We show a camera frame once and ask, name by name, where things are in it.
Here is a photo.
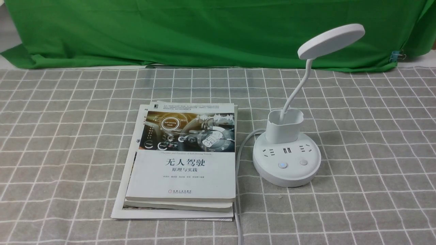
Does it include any white desk lamp with sockets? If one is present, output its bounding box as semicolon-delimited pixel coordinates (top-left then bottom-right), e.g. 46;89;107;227
252;23;365;187

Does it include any self-driving book top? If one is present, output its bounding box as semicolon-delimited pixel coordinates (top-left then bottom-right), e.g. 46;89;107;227
125;102;236;203

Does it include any middle book in stack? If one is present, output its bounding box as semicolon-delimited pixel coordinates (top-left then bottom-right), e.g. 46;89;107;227
123;100;238;213

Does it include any bottom white book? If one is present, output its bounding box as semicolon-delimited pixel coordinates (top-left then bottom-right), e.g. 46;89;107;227
111;104;234;222

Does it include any grey checked tablecloth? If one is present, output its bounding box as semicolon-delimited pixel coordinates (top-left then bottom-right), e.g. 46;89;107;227
0;68;436;245

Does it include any green backdrop cloth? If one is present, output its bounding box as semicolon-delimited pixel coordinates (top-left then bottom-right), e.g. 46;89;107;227
2;0;435;72

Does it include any blue binder clip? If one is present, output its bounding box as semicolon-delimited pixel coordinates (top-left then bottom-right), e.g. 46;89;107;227
389;50;407;63

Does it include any white lamp power cable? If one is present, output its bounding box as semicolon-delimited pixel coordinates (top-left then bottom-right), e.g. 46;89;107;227
234;129;266;245

